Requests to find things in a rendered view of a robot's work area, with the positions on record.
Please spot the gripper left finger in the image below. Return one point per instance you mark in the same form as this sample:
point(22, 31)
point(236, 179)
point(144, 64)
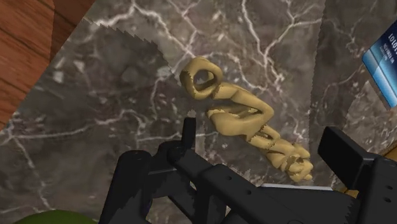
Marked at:
point(186, 164)

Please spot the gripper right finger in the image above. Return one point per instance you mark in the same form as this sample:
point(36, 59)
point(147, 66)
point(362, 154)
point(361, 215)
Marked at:
point(366, 173)

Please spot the blue book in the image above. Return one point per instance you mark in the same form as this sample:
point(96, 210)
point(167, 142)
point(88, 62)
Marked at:
point(383, 66)

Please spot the green round object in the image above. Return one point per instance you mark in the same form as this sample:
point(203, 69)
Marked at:
point(55, 217)

